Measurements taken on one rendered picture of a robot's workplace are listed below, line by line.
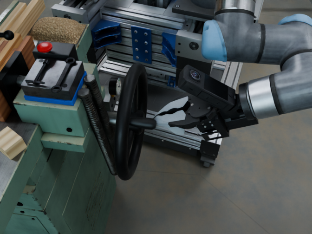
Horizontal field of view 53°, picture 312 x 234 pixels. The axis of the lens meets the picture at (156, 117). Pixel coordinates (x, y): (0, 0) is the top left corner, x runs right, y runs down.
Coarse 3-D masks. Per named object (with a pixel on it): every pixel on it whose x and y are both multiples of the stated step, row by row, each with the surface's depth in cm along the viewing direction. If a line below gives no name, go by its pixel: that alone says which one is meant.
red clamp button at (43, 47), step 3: (42, 42) 63; (45, 42) 63; (48, 42) 63; (39, 45) 62; (42, 45) 62; (45, 45) 62; (48, 45) 62; (51, 45) 63; (39, 48) 62; (42, 48) 62; (45, 48) 62; (48, 48) 62; (51, 48) 62; (39, 51) 62; (42, 51) 62; (45, 51) 62; (48, 51) 62
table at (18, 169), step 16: (80, 48) 84; (16, 112) 67; (0, 128) 65; (16, 128) 65; (32, 128) 65; (32, 144) 64; (48, 144) 67; (64, 144) 66; (80, 144) 66; (0, 160) 60; (16, 160) 60; (32, 160) 64; (0, 176) 57; (16, 176) 59; (0, 192) 55; (16, 192) 59; (0, 208) 55; (0, 224) 55
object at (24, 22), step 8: (32, 0) 89; (40, 0) 90; (32, 8) 87; (40, 8) 91; (24, 16) 84; (32, 16) 87; (16, 24) 82; (24, 24) 83; (32, 24) 88; (16, 32) 80; (24, 32) 84; (0, 40) 77; (8, 40) 77
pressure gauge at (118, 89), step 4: (112, 80) 104; (116, 80) 104; (120, 80) 108; (112, 84) 103; (116, 84) 103; (120, 84) 109; (112, 88) 104; (116, 88) 103; (120, 88) 109; (112, 92) 105; (116, 92) 104; (112, 96) 110
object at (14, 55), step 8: (16, 56) 65; (8, 64) 63; (16, 64) 65; (24, 64) 68; (0, 72) 62; (8, 72) 62; (16, 72) 65; (24, 72) 68; (0, 80) 60; (8, 80) 62; (16, 80) 65; (0, 88) 62; (8, 88) 63; (16, 88) 66; (8, 96) 64
